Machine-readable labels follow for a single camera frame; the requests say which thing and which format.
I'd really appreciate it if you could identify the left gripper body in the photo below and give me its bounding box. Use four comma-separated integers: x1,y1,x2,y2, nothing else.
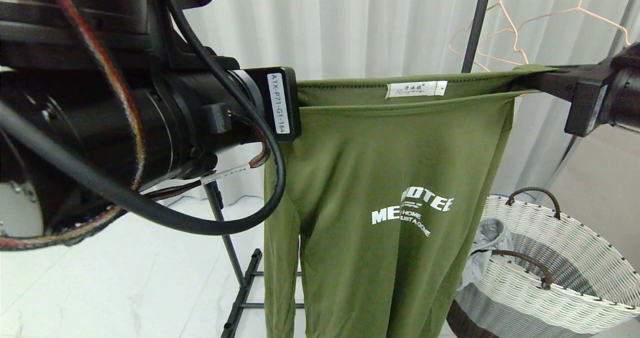
150,67,302,184

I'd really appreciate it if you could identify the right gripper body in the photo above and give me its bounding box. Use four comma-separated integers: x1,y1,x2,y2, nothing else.
565,43,640,138

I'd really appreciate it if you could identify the pink clothes hanger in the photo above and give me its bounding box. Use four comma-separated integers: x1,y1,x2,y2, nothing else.
475,0,632,69
448,0,530,74

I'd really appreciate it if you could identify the green printed shirt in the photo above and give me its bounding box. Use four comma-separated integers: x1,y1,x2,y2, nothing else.
263,64,558,338

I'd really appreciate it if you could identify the white laundry basket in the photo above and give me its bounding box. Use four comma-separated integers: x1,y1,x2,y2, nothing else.
446,187,640,338

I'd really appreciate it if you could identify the black clothes rack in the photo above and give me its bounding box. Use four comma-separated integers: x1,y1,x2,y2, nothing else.
202,0,493,338

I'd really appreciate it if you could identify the pale grey garment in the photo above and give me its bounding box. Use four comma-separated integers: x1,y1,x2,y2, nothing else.
457,218,516,291

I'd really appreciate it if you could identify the white curtain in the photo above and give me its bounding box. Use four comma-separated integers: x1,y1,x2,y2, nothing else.
147,0,640,210

